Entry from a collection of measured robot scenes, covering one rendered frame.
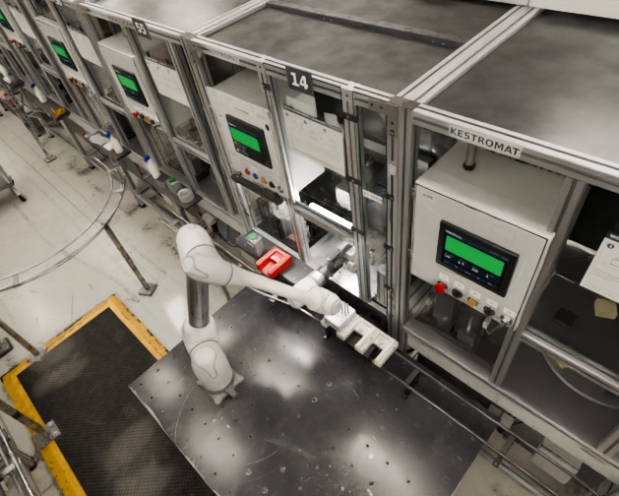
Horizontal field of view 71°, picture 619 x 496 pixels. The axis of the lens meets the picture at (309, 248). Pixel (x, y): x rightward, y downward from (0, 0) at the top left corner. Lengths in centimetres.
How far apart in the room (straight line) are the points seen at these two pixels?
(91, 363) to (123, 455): 80
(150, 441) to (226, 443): 102
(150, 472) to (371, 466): 150
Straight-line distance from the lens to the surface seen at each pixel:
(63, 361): 381
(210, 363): 212
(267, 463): 215
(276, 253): 240
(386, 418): 215
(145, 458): 313
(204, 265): 172
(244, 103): 190
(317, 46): 179
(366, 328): 215
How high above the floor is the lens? 269
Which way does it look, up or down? 47 degrees down
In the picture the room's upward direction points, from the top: 11 degrees counter-clockwise
